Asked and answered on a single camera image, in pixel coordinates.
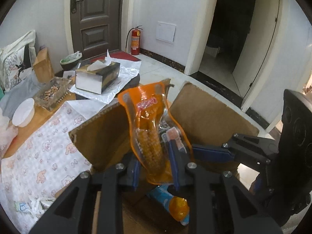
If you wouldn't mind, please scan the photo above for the white printed snack bag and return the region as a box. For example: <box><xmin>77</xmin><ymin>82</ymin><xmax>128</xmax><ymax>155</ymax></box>
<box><xmin>13</xmin><ymin>197</ymin><xmax>56</xmax><ymax>218</ymax></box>

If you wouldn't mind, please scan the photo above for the dark entrance door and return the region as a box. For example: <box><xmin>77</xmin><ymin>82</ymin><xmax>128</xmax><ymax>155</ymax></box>
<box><xmin>70</xmin><ymin>0</ymin><xmax>122</xmax><ymax>59</ymax></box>

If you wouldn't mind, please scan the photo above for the white plastic bowl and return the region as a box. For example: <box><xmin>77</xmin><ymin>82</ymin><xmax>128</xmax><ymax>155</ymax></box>
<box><xmin>12</xmin><ymin>98</ymin><xmax>35</xmax><ymax>127</ymax></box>

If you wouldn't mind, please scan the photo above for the blue wet wipes pack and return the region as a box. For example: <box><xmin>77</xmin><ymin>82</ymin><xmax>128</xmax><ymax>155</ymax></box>
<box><xmin>147</xmin><ymin>185</ymin><xmax>189</xmax><ymax>226</ymax></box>

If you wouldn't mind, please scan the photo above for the orange corn snack bag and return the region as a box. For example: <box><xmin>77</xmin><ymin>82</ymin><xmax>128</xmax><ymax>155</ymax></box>
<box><xmin>118</xmin><ymin>78</ymin><xmax>193</xmax><ymax>184</ymax></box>

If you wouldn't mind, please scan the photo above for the red fire extinguisher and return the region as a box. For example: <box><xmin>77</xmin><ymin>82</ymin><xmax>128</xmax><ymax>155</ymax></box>
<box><xmin>125</xmin><ymin>25</ymin><xmax>143</xmax><ymax>56</ymax></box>

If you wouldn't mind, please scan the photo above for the brown cardboard box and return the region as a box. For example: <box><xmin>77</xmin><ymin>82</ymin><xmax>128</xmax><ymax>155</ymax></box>
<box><xmin>69</xmin><ymin>81</ymin><xmax>259</xmax><ymax>233</ymax></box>

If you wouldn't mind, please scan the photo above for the white wall panel box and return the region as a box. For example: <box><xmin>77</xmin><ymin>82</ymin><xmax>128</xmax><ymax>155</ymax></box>
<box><xmin>155</xmin><ymin>22</ymin><xmax>176</xmax><ymax>43</ymax></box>

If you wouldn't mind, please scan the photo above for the silver tissue box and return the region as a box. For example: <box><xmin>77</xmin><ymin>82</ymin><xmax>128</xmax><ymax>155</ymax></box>
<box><xmin>75</xmin><ymin>57</ymin><xmax>121</xmax><ymax>95</ymax></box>

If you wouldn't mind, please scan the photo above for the green trash bin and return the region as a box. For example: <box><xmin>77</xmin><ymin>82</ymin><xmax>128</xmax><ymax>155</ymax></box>
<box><xmin>60</xmin><ymin>51</ymin><xmax>82</xmax><ymax>71</ymax></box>

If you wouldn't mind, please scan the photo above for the bear-print tablecloth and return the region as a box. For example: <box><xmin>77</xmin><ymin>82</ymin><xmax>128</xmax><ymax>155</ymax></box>
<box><xmin>1</xmin><ymin>100</ymin><xmax>105</xmax><ymax>233</ymax></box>

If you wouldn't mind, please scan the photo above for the white black tree cushion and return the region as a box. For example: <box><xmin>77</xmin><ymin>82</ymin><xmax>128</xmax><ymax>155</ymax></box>
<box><xmin>1</xmin><ymin>30</ymin><xmax>36</xmax><ymax>91</ymax></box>

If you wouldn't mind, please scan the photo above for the glass ashtray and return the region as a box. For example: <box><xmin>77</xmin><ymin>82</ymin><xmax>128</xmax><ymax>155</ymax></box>
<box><xmin>33</xmin><ymin>77</ymin><xmax>73</xmax><ymax>112</ymax></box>

